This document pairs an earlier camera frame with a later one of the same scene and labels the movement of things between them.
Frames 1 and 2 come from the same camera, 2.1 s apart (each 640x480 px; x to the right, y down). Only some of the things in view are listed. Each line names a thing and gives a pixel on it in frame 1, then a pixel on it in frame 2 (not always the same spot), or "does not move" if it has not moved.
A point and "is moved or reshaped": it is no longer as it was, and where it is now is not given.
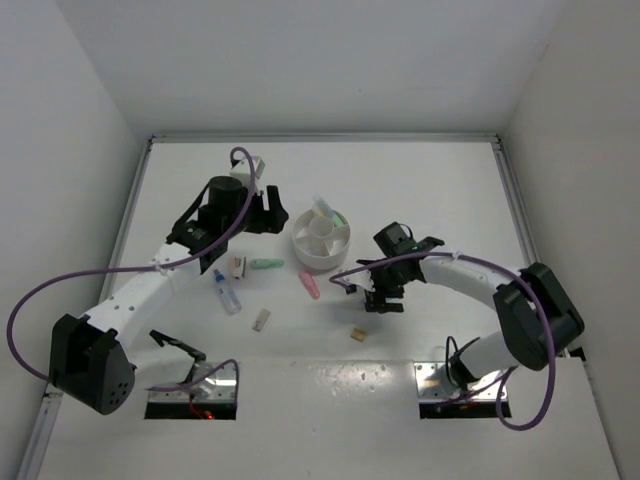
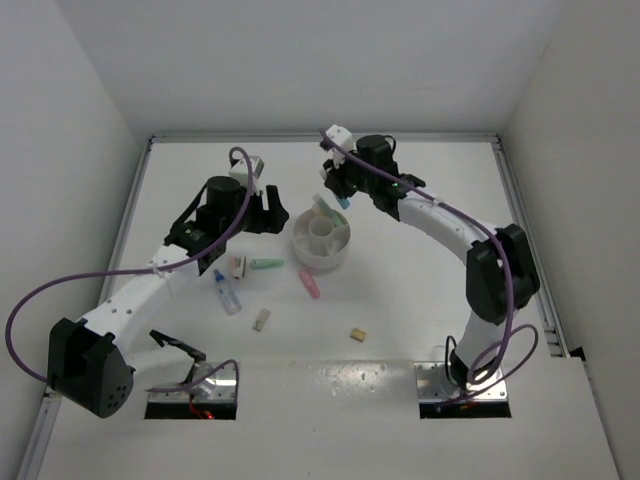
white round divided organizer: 319,244 does not move
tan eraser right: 358,334 does not move
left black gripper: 268,221 does not move
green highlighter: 338,218 is moved or reshaped
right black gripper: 375,301 to 334,178
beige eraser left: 261,320 does not move
